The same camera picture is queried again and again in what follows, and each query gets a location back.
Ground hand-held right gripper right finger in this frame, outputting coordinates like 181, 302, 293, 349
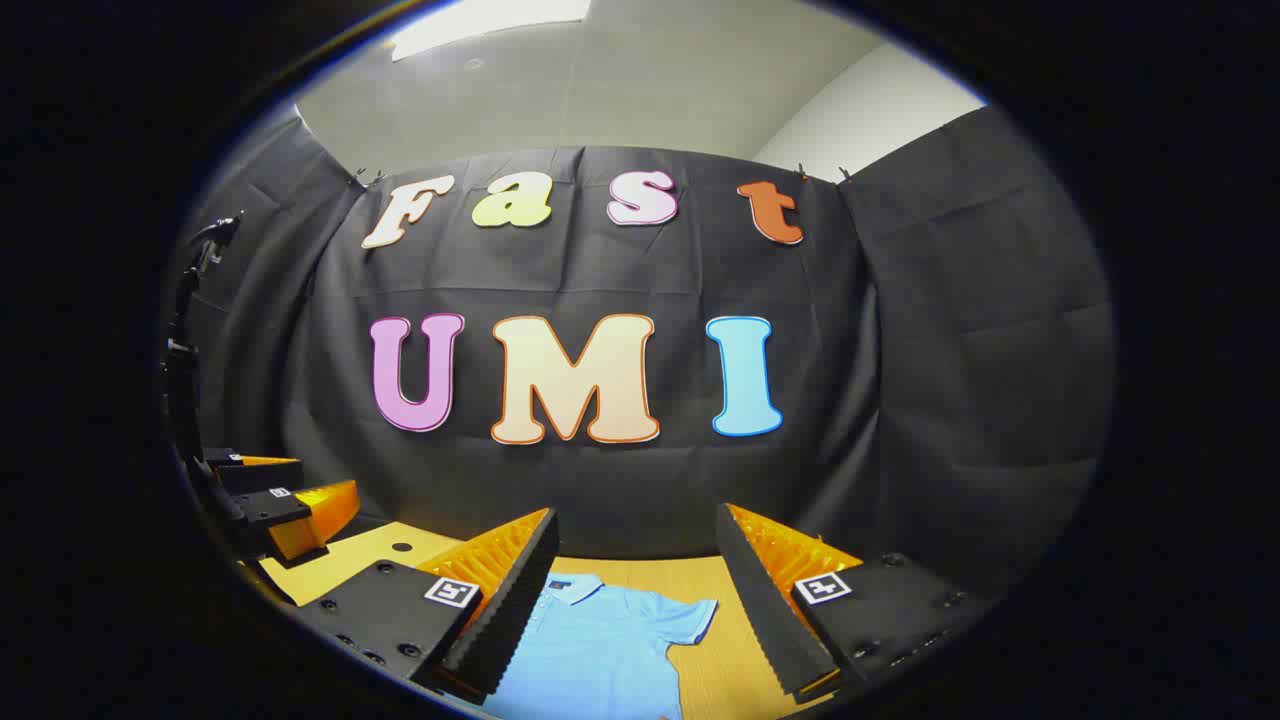
715, 503, 1001, 701

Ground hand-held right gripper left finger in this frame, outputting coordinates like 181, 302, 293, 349
297, 507, 561, 706

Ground light blue polo T-shirt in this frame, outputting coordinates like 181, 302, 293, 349
480, 573, 719, 720

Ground black backdrop cloth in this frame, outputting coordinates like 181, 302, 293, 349
165, 105, 1116, 601

